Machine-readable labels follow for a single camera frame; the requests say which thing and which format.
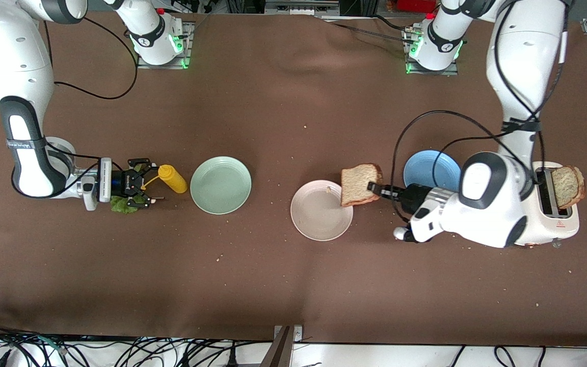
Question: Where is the green lettuce leaf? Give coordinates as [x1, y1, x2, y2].
[110, 195, 152, 215]

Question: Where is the brown bread slice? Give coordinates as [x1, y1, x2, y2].
[550, 165, 586, 208]
[340, 163, 384, 207]

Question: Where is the yellow mustard squeeze bottle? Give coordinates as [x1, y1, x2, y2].
[143, 164, 188, 194]

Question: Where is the blue plate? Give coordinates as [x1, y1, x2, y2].
[403, 150, 462, 190]

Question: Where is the beige plate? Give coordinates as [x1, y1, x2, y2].
[290, 180, 354, 242]

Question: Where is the pale green plate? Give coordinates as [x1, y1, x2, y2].
[190, 156, 252, 215]

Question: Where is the brown tablecloth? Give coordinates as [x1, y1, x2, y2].
[0, 9, 587, 348]

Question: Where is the white toaster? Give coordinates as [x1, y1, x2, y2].
[513, 161, 580, 249]

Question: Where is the red box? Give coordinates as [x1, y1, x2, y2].
[397, 0, 438, 14]

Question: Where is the dark grey metal bar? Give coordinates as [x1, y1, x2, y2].
[259, 326, 294, 367]

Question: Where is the silver power strip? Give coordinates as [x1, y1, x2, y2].
[264, 0, 340, 16]

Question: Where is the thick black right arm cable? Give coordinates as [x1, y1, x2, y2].
[11, 140, 123, 200]

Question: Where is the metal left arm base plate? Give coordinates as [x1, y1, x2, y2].
[405, 25, 460, 76]

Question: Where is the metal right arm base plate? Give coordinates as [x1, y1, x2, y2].
[137, 20, 192, 70]

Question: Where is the black cable on tablecloth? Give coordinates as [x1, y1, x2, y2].
[322, 14, 421, 44]

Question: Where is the silver table edge bracket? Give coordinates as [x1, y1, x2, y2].
[273, 325, 304, 343]

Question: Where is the teal floor cable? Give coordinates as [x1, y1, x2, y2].
[34, 334, 67, 355]

